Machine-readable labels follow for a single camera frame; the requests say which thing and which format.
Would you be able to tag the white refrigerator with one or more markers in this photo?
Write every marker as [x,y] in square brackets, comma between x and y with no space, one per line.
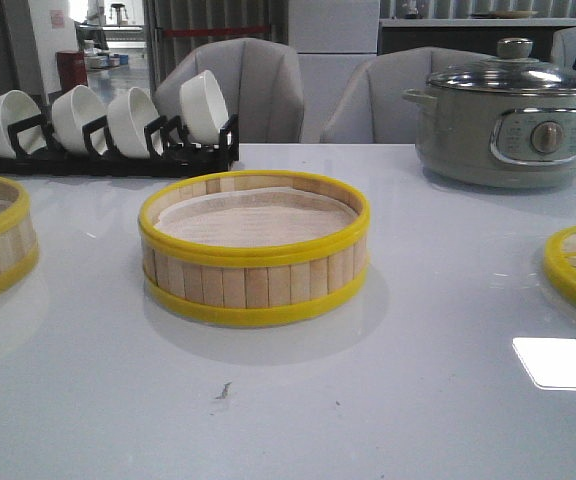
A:
[331,39]

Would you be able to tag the glass pot lid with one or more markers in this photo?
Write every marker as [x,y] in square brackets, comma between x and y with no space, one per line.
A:
[511,71]

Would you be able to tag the red trash bin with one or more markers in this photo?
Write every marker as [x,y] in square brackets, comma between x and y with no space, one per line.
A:
[71,69]

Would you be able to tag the white bowl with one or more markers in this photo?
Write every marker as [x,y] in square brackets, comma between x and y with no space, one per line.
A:
[70,112]
[15,105]
[127,116]
[203,107]

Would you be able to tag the white steamer liner cloth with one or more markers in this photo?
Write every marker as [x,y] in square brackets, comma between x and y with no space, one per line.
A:
[264,217]

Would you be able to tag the left grey armchair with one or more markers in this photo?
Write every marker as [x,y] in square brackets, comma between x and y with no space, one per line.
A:
[260,81]

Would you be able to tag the grey electric cooking pot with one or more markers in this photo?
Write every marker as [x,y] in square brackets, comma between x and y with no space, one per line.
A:
[513,141]

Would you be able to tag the bamboo steamer tray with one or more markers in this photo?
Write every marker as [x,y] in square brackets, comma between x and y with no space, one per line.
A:
[255,286]
[19,248]

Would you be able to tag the dark counter cabinet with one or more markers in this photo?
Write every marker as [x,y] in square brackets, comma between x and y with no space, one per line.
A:
[476,35]

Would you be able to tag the black dish rack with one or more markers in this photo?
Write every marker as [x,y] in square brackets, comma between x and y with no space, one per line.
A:
[170,153]

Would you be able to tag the red barrier belt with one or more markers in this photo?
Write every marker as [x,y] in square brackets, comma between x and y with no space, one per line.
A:
[225,31]

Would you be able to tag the wooden plate on counter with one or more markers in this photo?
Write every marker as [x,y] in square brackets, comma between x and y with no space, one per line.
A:
[505,15]

